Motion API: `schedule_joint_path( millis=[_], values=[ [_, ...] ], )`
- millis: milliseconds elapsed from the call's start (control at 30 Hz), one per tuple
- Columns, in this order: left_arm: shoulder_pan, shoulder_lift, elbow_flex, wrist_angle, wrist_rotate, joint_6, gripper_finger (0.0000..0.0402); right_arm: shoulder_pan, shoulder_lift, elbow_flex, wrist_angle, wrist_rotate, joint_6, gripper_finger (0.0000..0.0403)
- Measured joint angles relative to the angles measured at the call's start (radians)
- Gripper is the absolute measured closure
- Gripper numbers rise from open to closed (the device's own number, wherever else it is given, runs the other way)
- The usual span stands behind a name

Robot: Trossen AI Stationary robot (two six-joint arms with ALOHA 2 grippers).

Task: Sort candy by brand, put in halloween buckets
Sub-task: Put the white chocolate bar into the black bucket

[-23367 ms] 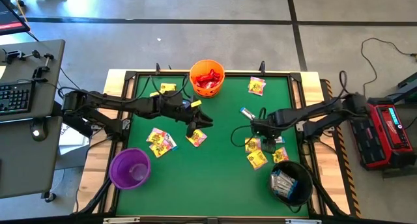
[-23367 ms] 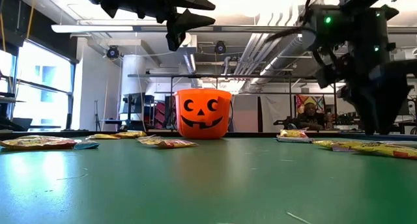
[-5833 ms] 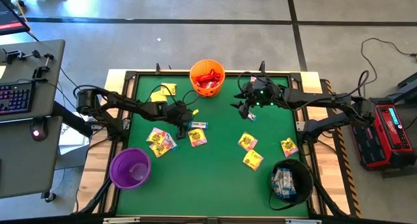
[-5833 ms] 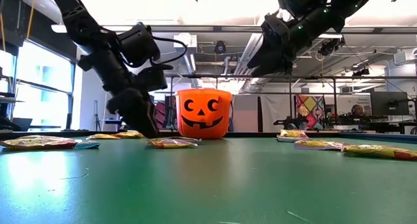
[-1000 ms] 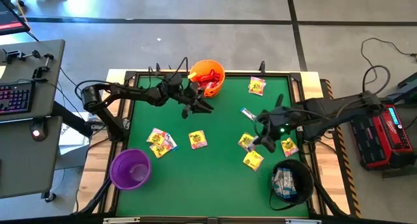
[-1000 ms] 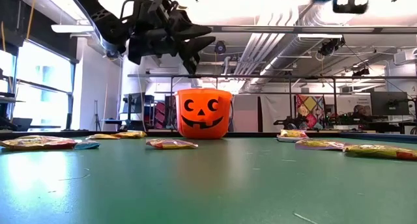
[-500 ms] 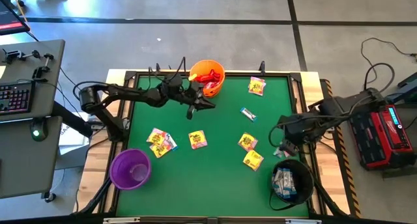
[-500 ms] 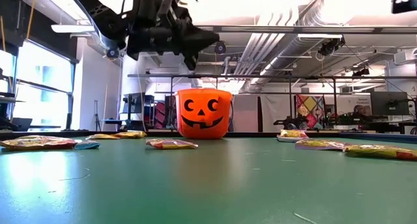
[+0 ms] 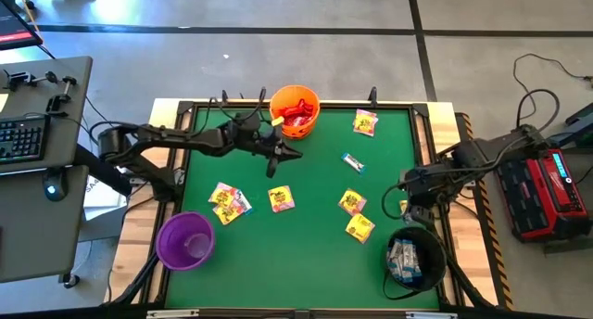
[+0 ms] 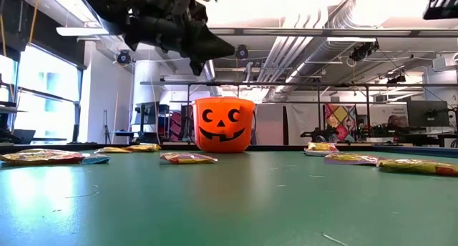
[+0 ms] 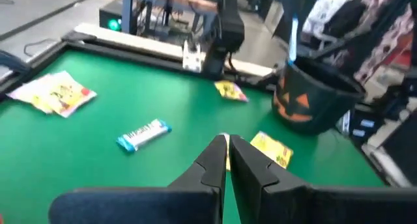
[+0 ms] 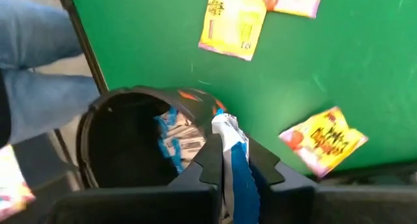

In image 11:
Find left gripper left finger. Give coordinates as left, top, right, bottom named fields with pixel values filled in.
left=48, top=134, right=228, bottom=224

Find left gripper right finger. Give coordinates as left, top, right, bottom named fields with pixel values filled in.
left=229, top=134, right=417, bottom=224

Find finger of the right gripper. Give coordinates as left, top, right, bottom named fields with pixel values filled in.
left=298, top=8, right=313, bottom=57

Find yellow Sour Patch candy pack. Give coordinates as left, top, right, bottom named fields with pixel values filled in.
left=7, top=72, right=55, bottom=115
left=221, top=132, right=232, bottom=172
left=32, top=70, right=98, bottom=119
left=250, top=131, right=294, bottom=169
left=214, top=80, right=250, bottom=103

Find black plastic bucket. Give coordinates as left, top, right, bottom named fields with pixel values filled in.
left=272, top=56, right=366, bottom=135

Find patterned pink white bag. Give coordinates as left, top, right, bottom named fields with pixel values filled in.
left=302, top=0, right=417, bottom=85

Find dark box blue labels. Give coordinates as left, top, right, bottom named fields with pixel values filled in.
left=350, top=109, right=379, bottom=143

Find wooden table blue legs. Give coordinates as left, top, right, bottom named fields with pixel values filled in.
left=104, top=0, right=219, bottom=35

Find black box green light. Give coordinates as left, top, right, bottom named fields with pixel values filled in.
left=99, top=1, right=131, bottom=35

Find black table frame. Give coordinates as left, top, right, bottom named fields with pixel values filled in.
left=0, top=30, right=417, bottom=189

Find black floor cable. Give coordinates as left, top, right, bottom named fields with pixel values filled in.
left=23, top=37, right=60, bottom=58

